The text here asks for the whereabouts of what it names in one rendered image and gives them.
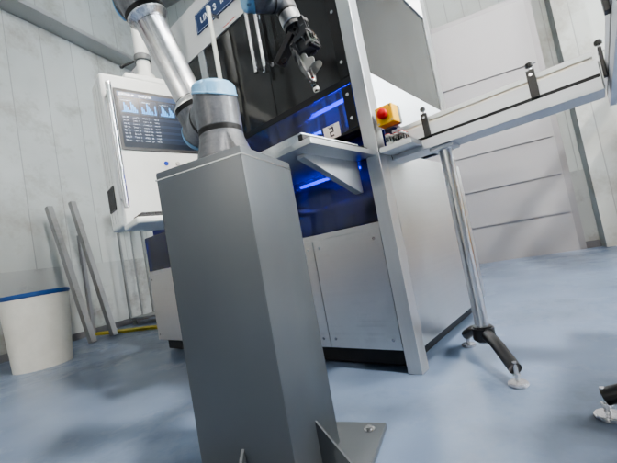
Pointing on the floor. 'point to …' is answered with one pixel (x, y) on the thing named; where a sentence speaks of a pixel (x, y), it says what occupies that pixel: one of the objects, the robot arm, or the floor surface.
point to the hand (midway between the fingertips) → (310, 79)
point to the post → (382, 189)
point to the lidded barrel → (37, 329)
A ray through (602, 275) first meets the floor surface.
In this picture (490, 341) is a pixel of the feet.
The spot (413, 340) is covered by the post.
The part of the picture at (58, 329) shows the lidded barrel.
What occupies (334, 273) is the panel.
